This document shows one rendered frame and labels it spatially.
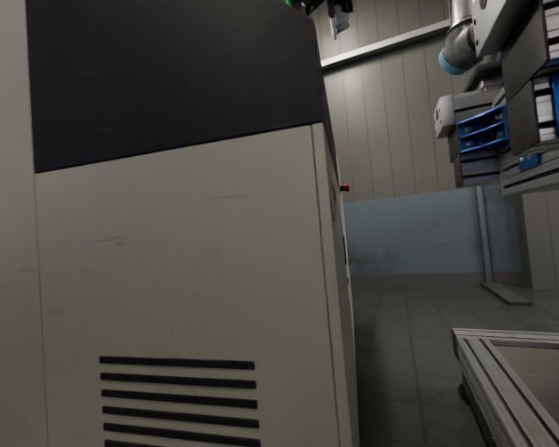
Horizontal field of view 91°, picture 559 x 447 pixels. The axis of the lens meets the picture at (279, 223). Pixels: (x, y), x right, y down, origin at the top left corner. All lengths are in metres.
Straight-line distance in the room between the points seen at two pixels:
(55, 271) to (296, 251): 0.48
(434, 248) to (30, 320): 2.91
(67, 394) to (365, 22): 3.69
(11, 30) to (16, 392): 0.75
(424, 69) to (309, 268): 3.12
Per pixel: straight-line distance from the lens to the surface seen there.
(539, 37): 0.54
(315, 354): 0.45
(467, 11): 1.31
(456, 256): 3.10
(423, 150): 3.14
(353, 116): 3.28
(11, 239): 0.79
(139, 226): 0.55
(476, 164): 0.97
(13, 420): 0.87
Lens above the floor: 0.63
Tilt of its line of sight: 2 degrees up
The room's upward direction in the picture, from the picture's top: 5 degrees counter-clockwise
